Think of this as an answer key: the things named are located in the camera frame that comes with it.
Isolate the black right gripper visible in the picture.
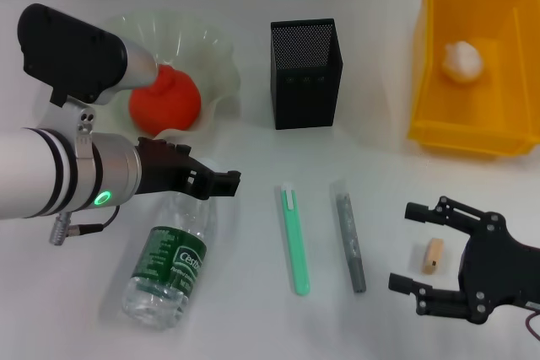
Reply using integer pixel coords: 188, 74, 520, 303
387, 196, 540, 325

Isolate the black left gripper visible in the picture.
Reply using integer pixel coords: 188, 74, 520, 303
134, 137, 242, 201

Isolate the small wooden block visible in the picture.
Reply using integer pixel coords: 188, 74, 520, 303
423, 238, 446, 276

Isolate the grey pen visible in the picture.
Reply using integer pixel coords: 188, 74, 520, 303
330, 180, 367, 293

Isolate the clear bottle with green label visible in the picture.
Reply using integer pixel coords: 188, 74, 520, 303
121, 157, 217, 330

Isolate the red-orange knobbly orange fruit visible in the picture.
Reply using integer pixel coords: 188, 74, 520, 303
128, 63, 203, 136

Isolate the white paper ball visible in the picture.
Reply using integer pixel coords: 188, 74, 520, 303
440, 40, 485, 84

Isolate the black mesh pen holder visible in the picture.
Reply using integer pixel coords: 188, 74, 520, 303
269, 18, 345, 131

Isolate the translucent green wavy fruit bowl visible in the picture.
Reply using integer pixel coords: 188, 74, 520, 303
41, 10, 242, 142

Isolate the yellow plastic bin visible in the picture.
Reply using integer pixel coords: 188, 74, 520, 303
407, 0, 540, 161

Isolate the right gripper cable with plug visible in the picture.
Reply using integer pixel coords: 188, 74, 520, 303
521, 305, 540, 336

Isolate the gripper cable with plug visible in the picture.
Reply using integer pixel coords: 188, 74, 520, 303
521, 305, 540, 336
49, 207, 120, 246

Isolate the left gripper cable with plug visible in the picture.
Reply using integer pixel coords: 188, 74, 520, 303
49, 207, 120, 246

